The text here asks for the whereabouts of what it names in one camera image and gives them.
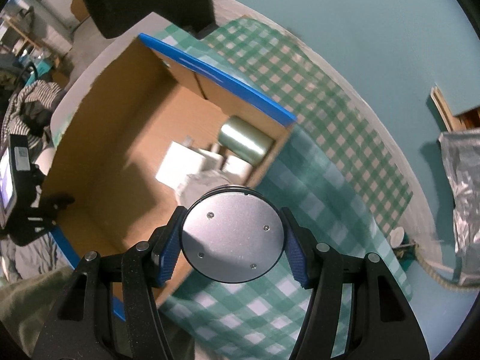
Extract green metallic can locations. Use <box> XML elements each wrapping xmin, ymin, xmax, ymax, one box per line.
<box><xmin>219</xmin><ymin>115</ymin><xmax>276</xmax><ymax>166</ymax></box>

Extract grey round metal cylinder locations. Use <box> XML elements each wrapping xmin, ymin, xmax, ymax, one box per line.
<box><xmin>179</xmin><ymin>185</ymin><xmax>289</xmax><ymax>285</ymax></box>

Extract green checkered tablecloth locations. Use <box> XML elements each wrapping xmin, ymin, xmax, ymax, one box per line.
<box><xmin>150</xmin><ymin>15</ymin><xmax>413</xmax><ymax>360</ymax></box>

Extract blue-edged cardboard box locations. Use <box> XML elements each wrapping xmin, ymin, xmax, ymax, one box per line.
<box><xmin>39</xmin><ymin>33</ymin><xmax>297</xmax><ymax>321</ymax></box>

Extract wooden plank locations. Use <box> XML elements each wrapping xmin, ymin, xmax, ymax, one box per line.
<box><xmin>429</xmin><ymin>86</ymin><xmax>480</xmax><ymax>132</ymax></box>

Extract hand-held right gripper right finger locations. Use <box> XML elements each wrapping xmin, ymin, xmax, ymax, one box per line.
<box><xmin>279</xmin><ymin>207</ymin><xmax>430</xmax><ymax>360</ymax></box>

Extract grey hexagonal container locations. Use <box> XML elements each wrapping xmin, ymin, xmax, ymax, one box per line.
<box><xmin>180</xmin><ymin>170</ymin><xmax>233</xmax><ymax>211</ymax></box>

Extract grey bedding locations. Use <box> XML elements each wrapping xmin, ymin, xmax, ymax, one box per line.
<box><xmin>0</xmin><ymin>229</ymin><xmax>72</xmax><ymax>282</ymax></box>

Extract silver foil sheet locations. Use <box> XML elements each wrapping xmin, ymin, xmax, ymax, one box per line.
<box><xmin>437</xmin><ymin>127</ymin><xmax>480</xmax><ymax>289</ymax></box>

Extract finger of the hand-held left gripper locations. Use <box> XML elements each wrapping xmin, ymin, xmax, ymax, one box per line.
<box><xmin>9</xmin><ymin>193</ymin><xmax>76</xmax><ymax>246</ymax></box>

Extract green pants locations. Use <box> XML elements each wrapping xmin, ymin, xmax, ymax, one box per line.
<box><xmin>0</xmin><ymin>266</ymin><xmax>132</xmax><ymax>360</ymax></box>

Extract white cube box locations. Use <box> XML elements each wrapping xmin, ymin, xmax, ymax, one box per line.
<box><xmin>223</xmin><ymin>155</ymin><xmax>254</xmax><ymax>179</ymax></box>

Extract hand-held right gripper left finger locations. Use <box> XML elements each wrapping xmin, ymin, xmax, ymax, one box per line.
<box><xmin>35</xmin><ymin>206</ymin><xmax>188</xmax><ymax>360</ymax></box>

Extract striped cloth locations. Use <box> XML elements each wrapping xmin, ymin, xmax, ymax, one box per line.
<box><xmin>4</xmin><ymin>80</ymin><xmax>64</xmax><ymax>147</ymax></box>

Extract beige rope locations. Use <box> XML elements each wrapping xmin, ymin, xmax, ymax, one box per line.
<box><xmin>403</xmin><ymin>244</ymin><xmax>469</xmax><ymax>291</ymax></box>

